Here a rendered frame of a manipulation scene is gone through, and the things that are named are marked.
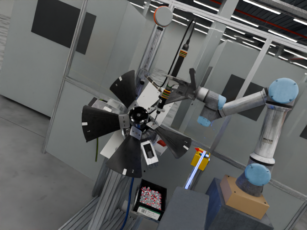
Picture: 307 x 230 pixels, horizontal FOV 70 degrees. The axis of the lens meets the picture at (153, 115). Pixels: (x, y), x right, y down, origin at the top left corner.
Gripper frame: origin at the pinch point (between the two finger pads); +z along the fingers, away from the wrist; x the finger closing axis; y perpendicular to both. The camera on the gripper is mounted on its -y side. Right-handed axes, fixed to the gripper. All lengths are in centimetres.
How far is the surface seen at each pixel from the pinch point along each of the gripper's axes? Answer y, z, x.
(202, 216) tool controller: 25, -41, -70
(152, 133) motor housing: 39.8, -3.3, 7.8
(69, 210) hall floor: 151, 43, 25
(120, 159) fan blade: 51, 1, -21
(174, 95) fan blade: 11.7, -4.8, 15.9
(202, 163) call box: 47, -41, 21
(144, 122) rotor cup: 30.3, 1.0, -6.7
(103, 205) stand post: 111, 9, 8
